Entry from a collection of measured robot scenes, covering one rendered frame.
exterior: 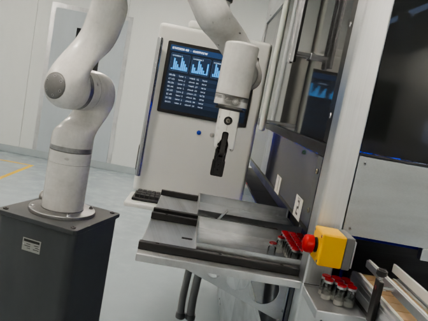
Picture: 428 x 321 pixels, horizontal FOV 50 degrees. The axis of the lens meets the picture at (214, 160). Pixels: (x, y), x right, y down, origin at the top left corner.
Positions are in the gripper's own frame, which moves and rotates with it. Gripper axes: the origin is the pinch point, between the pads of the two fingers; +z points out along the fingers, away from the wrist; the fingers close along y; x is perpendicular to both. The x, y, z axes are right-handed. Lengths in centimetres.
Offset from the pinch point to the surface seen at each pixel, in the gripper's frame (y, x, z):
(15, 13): 542, 284, -75
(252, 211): 53, -19, 22
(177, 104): 89, 18, -11
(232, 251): -5.9, -7.4, 19.0
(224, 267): -10.1, -5.9, 21.7
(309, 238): -19.1, -21.7, 8.5
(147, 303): 148, 17, 111
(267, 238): 19.8, -20.2, 21.3
